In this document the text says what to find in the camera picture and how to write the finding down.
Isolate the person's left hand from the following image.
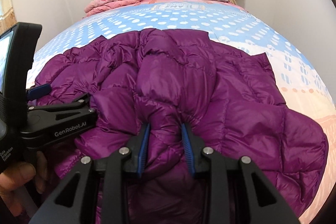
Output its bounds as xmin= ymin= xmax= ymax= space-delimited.
xmin=0 ymin=151 xmax=48 ymax=214

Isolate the purple hooded puffer jacket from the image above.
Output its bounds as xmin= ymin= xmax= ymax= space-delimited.
xmin=33 ymin=28 xmax=330 ymax=224

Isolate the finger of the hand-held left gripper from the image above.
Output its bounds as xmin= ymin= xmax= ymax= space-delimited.
xmin=26 ymin=83 xmax=52 ymax=100
xmin=27 ymin=92 xmax=92 ymax=112

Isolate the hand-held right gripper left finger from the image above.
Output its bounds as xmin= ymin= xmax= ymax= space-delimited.
xmin=29 ymin=123 xmax=151 ymax=224

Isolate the bed with dotted sheet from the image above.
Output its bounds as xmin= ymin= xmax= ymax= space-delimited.
xmin=25 ymin=0 xmax=336 ymax=224

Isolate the wide yellow window curtain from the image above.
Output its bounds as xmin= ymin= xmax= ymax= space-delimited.
xmin=0 ymin=0 xmax=17 ymax=29

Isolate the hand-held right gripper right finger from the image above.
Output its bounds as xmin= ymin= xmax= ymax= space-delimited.
xmin=181 ymin=124 xmax=300 ymax=224

